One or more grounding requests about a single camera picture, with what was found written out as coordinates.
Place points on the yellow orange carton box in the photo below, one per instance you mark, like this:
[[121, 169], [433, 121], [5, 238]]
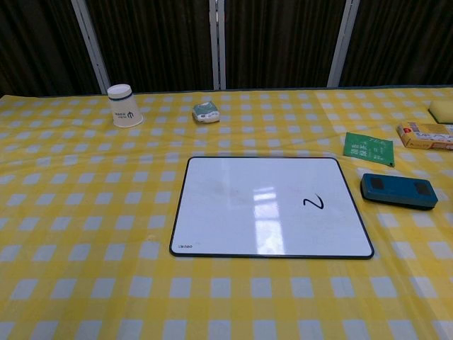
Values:
[[424, 136]]

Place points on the green flat packet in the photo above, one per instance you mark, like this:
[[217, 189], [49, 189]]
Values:
[[368, 148]]

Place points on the small white whiteboard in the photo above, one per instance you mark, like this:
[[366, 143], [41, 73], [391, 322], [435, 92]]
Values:
[[247, 212]]

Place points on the yellow sponge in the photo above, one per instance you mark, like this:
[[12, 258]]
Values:
[[442, 108]]

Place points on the yellow white checked tablecloth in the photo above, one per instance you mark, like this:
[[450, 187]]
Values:
[[88, 212]]

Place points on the dark pleated curtain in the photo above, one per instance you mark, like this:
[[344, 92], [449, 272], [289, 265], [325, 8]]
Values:
[[159, 42]]

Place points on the green white tissue pack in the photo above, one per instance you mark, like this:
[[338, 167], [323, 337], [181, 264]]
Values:
[[205, 111]]

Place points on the white metal frame post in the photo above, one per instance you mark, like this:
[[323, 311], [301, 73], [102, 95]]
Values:
[[90, 46], [342, 42], [217, 42]]

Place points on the blue whiteboard eraser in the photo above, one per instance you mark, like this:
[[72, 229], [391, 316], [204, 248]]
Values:
[[396, 189]]

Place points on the white paper cup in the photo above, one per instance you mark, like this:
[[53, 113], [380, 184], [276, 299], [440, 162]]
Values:
[[124, 108]]

